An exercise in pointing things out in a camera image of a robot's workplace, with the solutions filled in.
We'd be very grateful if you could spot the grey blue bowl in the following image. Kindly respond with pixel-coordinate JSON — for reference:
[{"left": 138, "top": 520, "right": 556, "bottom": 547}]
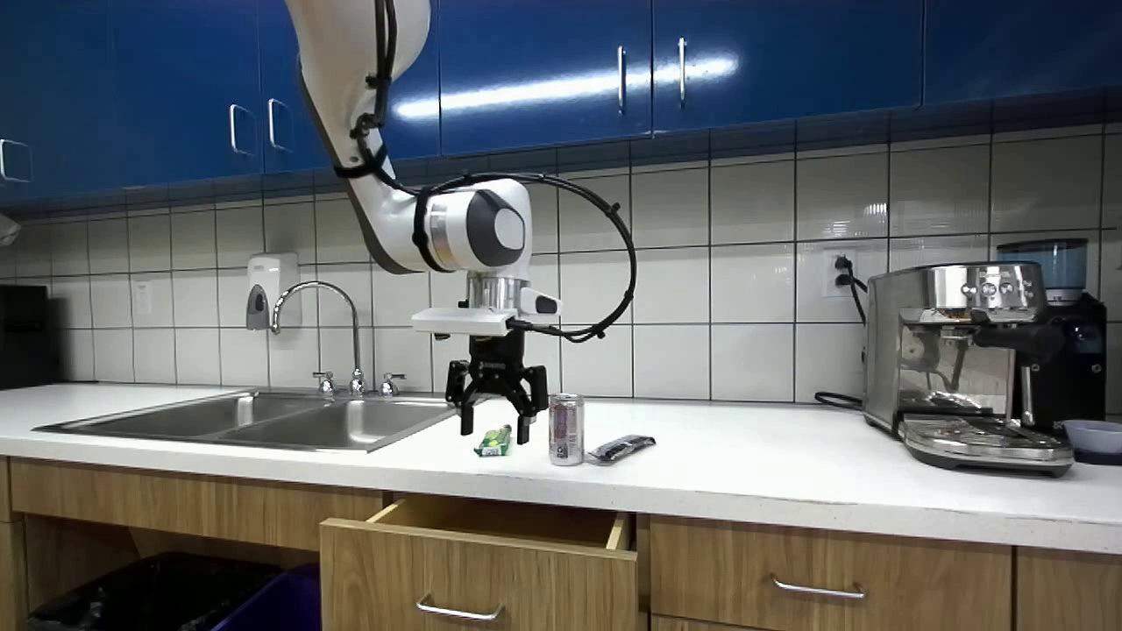
[{"left": 1054, "top": 417, "right": 1122, "bottom": 466}]

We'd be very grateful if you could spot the metal handle of wide drawer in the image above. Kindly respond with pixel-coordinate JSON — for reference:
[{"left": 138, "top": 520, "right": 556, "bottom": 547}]
[{"left": 769, "top": 572, "right": 868, "bottom": 607}]

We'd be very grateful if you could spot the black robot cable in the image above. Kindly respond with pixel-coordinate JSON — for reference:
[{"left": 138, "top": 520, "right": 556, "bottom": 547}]
[{"left": 333, "top": 0, "right": 643, "bottom": 347}]

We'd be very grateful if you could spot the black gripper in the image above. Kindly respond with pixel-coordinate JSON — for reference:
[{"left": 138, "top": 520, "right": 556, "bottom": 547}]
[{"left": 444, "top": 329, "right": 551, "bottom": 448}]

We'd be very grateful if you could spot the wide wooden drawer front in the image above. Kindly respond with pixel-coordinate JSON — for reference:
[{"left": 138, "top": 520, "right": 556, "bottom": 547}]
[{"left": 643, "top": 514, "right": 1016, "bottom": 631}]

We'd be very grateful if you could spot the black wall plug cable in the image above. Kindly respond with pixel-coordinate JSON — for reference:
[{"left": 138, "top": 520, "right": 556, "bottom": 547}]
[{"left": 812, "top": 252, "right": 872, "bottom": 415}]

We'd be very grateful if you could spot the green snack bar wrapper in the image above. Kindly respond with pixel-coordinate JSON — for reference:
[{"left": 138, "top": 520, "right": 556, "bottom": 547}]
[{"left": 473, "top": 419, "right": 514, "bottom": 459}]

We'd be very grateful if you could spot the black waste bin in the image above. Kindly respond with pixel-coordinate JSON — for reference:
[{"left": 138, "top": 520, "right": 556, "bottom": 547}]
[{"left": 23, "top": 550, "right": 284, "bottom": 631}]

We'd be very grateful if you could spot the black coffee grinder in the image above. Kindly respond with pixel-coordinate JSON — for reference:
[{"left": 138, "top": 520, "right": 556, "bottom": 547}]
[{"left": 997, "top": 233, "right": 1107, "bottom": 433}]

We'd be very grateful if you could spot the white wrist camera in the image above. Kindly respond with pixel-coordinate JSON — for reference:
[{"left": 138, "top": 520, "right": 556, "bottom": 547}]
[{"left": 512, "top": 292, "right": 561, "bottom": 321}]

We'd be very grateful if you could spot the stainless steel sink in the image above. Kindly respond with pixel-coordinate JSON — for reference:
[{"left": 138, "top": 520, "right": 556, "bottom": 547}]
[{"left": 33, "top": 384, "right": 462, "bottom": 454}]

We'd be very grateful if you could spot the dark countertop appliance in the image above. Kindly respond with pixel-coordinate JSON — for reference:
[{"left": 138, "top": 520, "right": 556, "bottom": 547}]
[{"left": 0, "top": 281, "right": 66, "bottom": 392}]

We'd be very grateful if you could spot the curved metal faucet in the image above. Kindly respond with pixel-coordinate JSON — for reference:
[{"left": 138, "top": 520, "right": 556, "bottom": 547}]
[{"left": 270, "top": 278, "right": 368, "bottom": 399}]

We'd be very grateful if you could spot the wooden pull-out drawer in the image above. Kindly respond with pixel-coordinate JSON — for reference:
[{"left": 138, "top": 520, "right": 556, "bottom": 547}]
[{"left": 316, "top": 495, "right": 643, "bottom": 631}]

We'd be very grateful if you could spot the white wrist mount plate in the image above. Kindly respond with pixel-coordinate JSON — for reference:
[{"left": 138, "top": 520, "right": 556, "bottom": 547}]
[{"left": 409, "top": 306, "right": 520, "bottom": 342}]

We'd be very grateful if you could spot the narrow wooden drawer front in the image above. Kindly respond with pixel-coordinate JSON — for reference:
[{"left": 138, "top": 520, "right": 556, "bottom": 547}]
[{"left": 1015, "top": 544, "right": 1122, "bottom": 631}]

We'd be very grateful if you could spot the wooden under-sink panel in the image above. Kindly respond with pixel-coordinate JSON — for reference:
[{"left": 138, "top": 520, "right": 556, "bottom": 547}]
[{"left": 7, "top": 454, "right": 387, "bottom": 554}]

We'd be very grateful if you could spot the blue waste bin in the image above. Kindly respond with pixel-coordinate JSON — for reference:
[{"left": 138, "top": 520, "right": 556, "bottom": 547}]
[{"left": 206, "top": 559, "right": 327, "bottom": 631}]

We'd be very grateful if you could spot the silver pink drink can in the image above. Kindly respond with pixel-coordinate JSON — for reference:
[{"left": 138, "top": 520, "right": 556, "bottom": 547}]
[{"left": 546, "top": 388, "right": 589, "bottom": 469}]

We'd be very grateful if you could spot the stainless espresso machine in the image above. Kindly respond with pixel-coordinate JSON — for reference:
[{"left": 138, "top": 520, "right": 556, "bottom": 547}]
[{"left": 859, "top": 257, "right": 1077, "bottom": 481}]

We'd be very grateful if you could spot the black utility knife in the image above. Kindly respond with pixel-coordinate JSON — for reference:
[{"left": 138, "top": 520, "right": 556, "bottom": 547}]
[{"left": 589, "top": 430, "right": 658, "bottom": 466}]

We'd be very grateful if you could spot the white wall soap dispenser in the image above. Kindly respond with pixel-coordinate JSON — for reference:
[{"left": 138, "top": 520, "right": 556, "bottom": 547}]
[{"left": 241, "top": 252, "right": 300, "bottom": 332}]

